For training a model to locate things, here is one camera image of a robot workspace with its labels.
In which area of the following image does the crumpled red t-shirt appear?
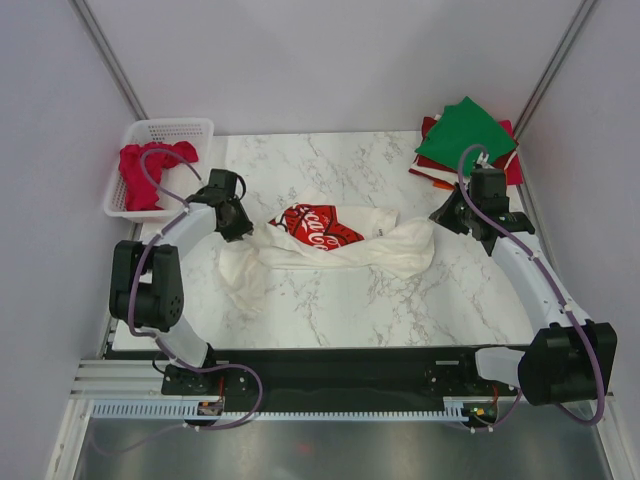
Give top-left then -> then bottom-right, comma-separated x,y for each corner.
119,141 -> 199,211

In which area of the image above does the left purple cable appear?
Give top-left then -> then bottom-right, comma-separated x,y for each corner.
89,147 -> 266,456

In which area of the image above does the white coca-cola t-shirt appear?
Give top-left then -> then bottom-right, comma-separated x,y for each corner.
218,188 -> 435,312

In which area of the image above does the folded pink red t-shirt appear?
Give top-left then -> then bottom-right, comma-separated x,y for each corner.
492,120 -> 523,186

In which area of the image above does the purple cable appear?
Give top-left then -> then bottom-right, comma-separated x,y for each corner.
457,144 -> 606,426
89,147 -> 266,456

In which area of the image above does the right aluminium corner post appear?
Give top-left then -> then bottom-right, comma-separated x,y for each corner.
514,0 -> 600,140

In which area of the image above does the white plastic basket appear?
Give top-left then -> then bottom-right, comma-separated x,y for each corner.
103,117 -> 214,223

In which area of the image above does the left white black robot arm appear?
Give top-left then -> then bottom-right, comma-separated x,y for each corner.
109,169 -> 253,395

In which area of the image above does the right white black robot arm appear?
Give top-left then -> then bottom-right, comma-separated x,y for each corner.
430,168 -> 617,406

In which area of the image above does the left aluminium corner post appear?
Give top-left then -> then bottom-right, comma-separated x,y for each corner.
68,0 -> 148,120

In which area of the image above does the folded orange t-shirt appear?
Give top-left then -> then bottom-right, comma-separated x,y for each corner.
432,169 -> 511,190

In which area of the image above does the aluminium corner post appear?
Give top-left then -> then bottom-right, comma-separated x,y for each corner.
68,0 -> 148,120
514,0 -> 600,140

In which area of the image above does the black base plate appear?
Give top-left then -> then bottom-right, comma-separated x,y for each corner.
102,344 -> 531,414

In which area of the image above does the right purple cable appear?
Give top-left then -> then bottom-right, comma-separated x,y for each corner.
457,144 -> 606,426

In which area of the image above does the white slotted cable duct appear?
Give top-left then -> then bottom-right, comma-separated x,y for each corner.
92,397 -> 501,420

